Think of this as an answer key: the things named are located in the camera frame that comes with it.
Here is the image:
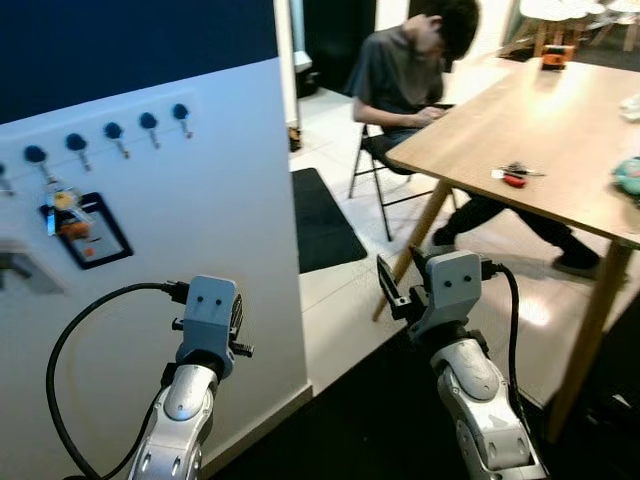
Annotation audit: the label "small orange device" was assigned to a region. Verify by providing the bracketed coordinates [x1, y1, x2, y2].
[541, 44, 572, 72]

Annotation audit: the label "grey wall fixture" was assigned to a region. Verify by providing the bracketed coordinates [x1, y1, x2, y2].
[0, 238, 63, 297]

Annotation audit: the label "keys with orange figure keychain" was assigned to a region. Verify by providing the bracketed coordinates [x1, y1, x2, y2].
[44, 184, 97, 243]

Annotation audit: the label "black folding chair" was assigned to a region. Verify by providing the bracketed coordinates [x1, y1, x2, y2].
[347, 124, 459, 242]

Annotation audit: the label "teal plush toy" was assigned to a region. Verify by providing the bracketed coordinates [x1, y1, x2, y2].
[611, 155, 640, 198]

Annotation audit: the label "black floor mat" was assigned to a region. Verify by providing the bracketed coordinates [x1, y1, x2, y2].
[291, 167, 370, 275]

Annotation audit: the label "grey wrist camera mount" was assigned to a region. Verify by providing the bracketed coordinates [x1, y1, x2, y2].
[408, 250, 487, 338]
[172, 276, 241, 379]

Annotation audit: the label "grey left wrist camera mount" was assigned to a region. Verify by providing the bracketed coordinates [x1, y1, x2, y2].
[172, 276, 241, 379]

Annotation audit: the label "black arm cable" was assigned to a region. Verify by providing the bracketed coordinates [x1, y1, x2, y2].
[45, 282, 191, 480]
[483, 261, 533, 426]

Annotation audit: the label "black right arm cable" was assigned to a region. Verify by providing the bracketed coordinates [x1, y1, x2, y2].
[483, 261, 533, 426]

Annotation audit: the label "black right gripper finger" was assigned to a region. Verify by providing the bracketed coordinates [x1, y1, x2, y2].
[376, 254, 403, 303]

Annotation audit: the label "blue wall hook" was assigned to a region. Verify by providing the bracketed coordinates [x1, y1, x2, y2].
[65, 132, 93, 173]
[103, 121, 131, 160]
[171, 102, 195, 139]
[138, 111, 162, 150]
[23, 145, 60, 186]

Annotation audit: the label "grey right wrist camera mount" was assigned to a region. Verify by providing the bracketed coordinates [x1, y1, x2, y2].
[408, 250, 487, 338]

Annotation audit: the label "seated person in grey shirt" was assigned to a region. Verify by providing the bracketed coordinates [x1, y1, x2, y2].
[345, 0, 603, 280]

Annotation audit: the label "keys with red fob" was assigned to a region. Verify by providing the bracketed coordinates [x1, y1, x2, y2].
[491, 162, 547, 189]

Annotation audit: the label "white chairs with wooden legs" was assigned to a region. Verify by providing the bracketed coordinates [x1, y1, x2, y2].
[518, 0, 640, 56]

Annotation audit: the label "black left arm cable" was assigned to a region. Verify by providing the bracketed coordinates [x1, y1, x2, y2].
[45, 282, 191, 480]

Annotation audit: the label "wooden table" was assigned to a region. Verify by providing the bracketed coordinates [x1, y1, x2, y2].
[372, 58, 640, 443]

